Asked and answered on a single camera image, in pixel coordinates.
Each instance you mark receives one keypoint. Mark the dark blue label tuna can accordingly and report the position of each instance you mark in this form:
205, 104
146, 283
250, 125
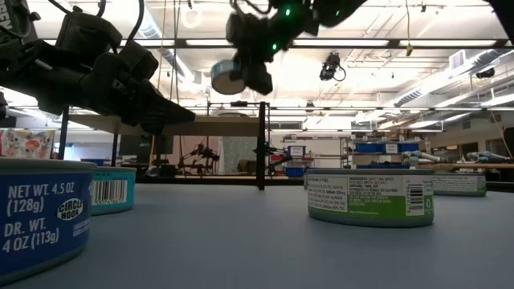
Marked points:
40, 216

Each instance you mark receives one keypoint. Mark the wooden background table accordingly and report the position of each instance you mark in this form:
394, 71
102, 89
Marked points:
466, 166

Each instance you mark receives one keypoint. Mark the black overhead crossbeam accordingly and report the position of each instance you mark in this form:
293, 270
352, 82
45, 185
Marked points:
394, 43

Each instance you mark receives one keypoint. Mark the teal label tuna can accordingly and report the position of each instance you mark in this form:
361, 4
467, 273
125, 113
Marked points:
225, 78
116, 192

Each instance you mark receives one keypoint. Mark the blue box white label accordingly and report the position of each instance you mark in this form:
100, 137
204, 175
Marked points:
296, 151

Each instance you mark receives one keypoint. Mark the grey background robot arm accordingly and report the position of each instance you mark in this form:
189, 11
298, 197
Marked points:
484, 155
417, 156

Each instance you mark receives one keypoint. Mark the metal shelving rack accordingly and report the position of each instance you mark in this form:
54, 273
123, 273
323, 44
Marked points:
349, 154

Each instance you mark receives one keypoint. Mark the black ceiling camera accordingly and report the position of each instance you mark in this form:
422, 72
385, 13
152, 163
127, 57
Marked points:
331, 66

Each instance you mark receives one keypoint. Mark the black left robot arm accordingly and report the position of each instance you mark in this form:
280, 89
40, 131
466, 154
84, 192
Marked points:
32, 76

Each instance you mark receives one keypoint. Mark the colourful printed package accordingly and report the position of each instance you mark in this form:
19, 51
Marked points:
26, 143

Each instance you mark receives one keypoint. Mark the silver ventilation duct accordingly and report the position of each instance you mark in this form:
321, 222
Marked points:
441, 86

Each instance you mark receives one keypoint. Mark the fluorescent ceiling light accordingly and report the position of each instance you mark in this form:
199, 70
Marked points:
341, 42
445, 42
206, 42

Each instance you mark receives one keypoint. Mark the black metal rig frame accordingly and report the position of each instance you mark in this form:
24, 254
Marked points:
225, 181

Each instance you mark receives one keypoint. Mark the blue storage bin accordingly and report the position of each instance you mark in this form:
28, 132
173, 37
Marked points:
409, 147
367, 147

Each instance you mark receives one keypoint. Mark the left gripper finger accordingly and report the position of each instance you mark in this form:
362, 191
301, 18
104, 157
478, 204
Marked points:
154, 102
152, 122

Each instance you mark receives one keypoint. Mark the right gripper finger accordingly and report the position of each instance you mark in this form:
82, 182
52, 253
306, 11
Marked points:
259, 78

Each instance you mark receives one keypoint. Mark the wooden shelf black frame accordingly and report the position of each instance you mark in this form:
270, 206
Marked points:
225, 125

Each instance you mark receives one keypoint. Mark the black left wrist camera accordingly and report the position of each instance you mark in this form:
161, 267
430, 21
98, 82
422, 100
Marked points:
138, 60

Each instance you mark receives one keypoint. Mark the blue table mat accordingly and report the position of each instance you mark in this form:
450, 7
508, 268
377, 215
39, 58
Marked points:
241, 241

